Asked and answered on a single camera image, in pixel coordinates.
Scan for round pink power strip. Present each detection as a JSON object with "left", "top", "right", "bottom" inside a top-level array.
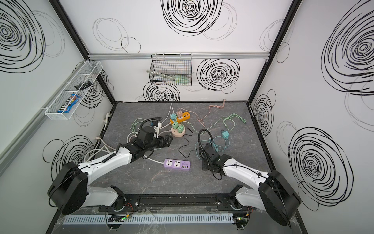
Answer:
[{"left": 171, "top": 128, "right": 186, "bottom": 137}]

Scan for green plug adapter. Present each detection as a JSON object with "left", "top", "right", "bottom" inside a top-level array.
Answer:
[
  {"left": 172, "top": 122, "right": 179, "bottom": 129},
  {"left": 177, "top": 124, "right": 185, "bottom": 133}
]

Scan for teal multi-head cable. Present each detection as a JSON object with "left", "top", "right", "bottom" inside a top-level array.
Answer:
[{"left": 198, "top": 136, "right": 231, "bottom": 153}]

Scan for teal charger with white cable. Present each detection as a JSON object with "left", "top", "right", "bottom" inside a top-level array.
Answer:
[{"left": 160, "top": 103, "right": 176, "bottom": 129}]

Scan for purple power strip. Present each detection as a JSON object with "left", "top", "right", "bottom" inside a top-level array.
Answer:
[{"left": 163, "top": 159, "right": 191, "bottom": 171}]

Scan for orange power strip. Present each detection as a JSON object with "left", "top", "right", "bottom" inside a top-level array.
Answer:
[{"left": 170, "top": 112, "right": 191, "bottom": 124}]

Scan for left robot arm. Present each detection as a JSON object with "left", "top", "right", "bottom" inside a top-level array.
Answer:
[{"left": 47, "top": 127, "right": 173, "bottom": 215}]

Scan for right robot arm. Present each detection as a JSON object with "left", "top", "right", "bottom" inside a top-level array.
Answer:
[{"left": 200, "top": 150, "right": 302, "bottom": 226}]

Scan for metal tongs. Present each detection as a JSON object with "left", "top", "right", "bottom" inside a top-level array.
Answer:
[{"left": 146, "top": 70, "right": 175, "bottom": 81}]

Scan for blue candy pack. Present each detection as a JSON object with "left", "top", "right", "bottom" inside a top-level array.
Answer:
[{"left": 57, "top": 94, "right": 80, "bottom": 113}]

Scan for white power cords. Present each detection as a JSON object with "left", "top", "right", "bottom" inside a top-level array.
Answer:
[{"left": 81, "top": 112, "right": 173, "bottom": 173}]

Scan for white slotted cable duct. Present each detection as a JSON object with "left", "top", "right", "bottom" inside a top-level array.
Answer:
[{"left": 63, "top": 214, "right": 234, "bottom": 225}]

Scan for black wire basket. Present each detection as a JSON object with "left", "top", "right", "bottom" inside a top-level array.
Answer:
[{"left": 149, "top": 58, "right": 192, "bottom": 85}]

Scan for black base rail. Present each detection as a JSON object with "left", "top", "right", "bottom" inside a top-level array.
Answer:
[{"left": 58, "top": 191, "right": 296, "bottom": 213}]

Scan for white wire shelf basket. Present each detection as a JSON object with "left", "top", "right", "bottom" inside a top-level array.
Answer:
[{"left": 44, "top": 60, "right": 103, "bottom": 121}]

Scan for aluminium wall rail back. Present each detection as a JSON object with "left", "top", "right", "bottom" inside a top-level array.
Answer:
[{"left": 88, "top": 52, "right": 270, "bottom": 60}]

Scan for aluminium wall rail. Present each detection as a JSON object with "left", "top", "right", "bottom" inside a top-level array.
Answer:
[
  {"left": 88, "top": 52, "right": 270, "bottom": 60},
  {"left": 1, "top": 60, "right": 87, "bottom": 176}
]

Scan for aluminium wall rail left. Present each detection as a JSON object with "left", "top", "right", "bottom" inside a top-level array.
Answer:
[{"left": 1, "top": 60, "right": 87, "bottom": 176}]

